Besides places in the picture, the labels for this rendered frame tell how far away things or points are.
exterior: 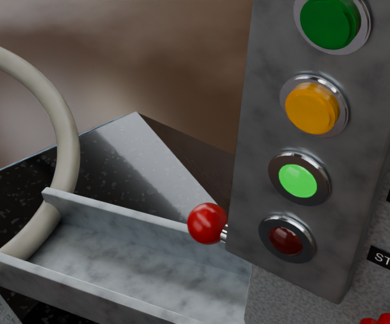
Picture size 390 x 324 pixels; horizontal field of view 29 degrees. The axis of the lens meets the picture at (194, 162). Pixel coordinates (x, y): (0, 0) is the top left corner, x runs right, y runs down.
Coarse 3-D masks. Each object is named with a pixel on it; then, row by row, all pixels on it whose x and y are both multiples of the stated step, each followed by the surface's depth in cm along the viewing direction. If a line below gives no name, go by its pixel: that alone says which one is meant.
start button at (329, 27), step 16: (320, 0) 32; (336, 0) 32; (304, 16) 33; (320, 16) 32; (336, 16) 32; (352, 16) 32; (304, 32) 34; (320, 32) 33; (336, 32) 32; (352, 32) 32; (336, 48) 33
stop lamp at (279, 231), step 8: (272, 232) 44; (280, 232) 43; (288, 232) 43; (272, 240) 44; (280, 240) 43; (288, 240) 43; (296, 240) 43; (280, 248) 44; (288, 248) 43; (296, 248) 43
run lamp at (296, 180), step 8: (288, 168) 40; (296, 168) 39; (304, 168) 39; (280, 176) 40; (288, 176) 40; (296, 176) 39; (304, 176) 39; (312, 176) 39; (288, 184) 40; (296, 184) 40; (304, 184) 39; (312, 184) 39; (296, 192) 40; (304, 192) 40; (312, 192) 40
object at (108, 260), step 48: (48, 192) 91; (48, 240) 91; (96, 240) 89; (144, 240) 86; (192, 240) 81; (48, 288) 80; (96, 288) 76; (144, 288) 81; (192, 288) 80; (240, 288) 78
